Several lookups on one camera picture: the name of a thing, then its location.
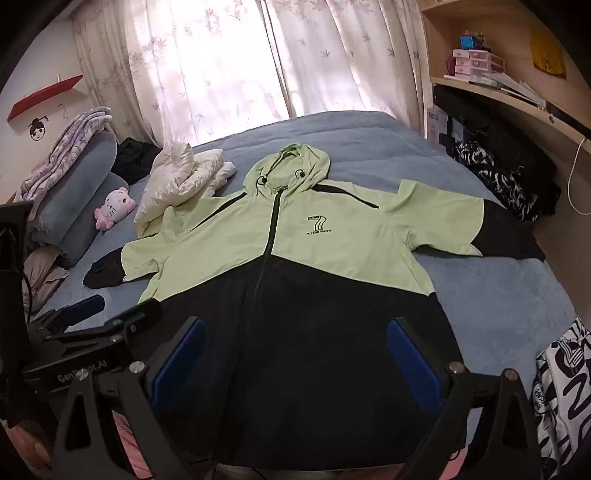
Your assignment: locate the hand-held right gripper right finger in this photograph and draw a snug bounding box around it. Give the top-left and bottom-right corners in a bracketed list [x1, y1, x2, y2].
[388, 318, 543, 480]

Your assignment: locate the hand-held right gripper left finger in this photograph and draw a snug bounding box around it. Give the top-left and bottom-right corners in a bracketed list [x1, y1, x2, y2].
[48, 317, 205, 480]

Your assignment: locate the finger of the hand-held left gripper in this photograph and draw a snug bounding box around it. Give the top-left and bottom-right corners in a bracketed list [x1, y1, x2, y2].
[44, 300, 161, 346]
[36, 295, 106, 333]

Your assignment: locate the green and black hooded jacket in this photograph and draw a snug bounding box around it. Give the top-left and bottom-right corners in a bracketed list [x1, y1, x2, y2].
[83, 143, 548, 467]

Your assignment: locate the beige cloth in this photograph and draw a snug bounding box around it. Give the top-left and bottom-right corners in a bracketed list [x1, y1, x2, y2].
[21, 247, 70, 315]

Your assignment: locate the grey-blue rolled pillow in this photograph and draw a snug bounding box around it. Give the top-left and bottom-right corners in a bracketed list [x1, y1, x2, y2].
[55, 173, 132, 268]
[28, 131, 118, 245]

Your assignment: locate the pink cloth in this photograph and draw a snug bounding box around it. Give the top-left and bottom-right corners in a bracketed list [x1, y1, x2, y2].
[0, 411, 153, 480]

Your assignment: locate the blue bed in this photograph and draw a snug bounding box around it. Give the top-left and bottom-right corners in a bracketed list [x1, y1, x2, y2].
[28, 111, 573, 480]

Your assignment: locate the pink cat plush toy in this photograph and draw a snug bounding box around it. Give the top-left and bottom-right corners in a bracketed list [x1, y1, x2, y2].
[93, 187, 138, 230]

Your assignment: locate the white puffer jacket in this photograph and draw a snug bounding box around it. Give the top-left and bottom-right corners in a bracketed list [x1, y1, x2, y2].
[134, 142, 238, 227]

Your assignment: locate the black white graffiti print cloth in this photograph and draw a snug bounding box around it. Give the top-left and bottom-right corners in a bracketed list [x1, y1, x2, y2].
[531, 316, 591, 480]

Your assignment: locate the floral purple blanket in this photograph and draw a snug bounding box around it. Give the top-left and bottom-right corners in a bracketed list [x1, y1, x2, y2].
[18, 107, 114, 204]

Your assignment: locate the black white patterned garment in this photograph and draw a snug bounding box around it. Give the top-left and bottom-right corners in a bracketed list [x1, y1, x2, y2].
[452, 141, 541, 222]

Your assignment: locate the white printed box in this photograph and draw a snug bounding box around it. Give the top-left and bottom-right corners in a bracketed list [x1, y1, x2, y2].
[425, 108, 451, 144]

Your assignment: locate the black bag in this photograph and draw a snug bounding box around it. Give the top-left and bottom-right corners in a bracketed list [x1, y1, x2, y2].
[434, 85, 561, 217]

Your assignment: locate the white floral curtain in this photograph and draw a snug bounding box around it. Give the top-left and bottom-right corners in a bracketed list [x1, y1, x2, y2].
[69, 0, 296, 148]
[263, 0, 432, 134]

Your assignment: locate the pile of papers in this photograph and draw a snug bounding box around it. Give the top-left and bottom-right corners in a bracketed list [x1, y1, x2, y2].
[468, 74, 548, 104]

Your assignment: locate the stack of pink boxes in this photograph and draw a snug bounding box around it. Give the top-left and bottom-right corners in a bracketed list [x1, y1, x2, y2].
[451, 47, 506, 78]

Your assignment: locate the yellow cloth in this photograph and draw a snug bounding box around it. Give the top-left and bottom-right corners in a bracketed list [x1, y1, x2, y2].
[529, 28, 567, 79]

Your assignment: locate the wooden shelf unit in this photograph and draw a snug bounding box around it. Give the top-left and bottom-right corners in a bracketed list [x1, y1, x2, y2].
[420, 0, 591, 287]

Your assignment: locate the red wall shelf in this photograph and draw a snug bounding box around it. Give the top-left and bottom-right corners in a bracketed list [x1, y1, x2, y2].
[7, 74, 85, 123]

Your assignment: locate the white cable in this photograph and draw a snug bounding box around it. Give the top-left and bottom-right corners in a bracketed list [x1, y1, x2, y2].
[569, 134, 591, 215]

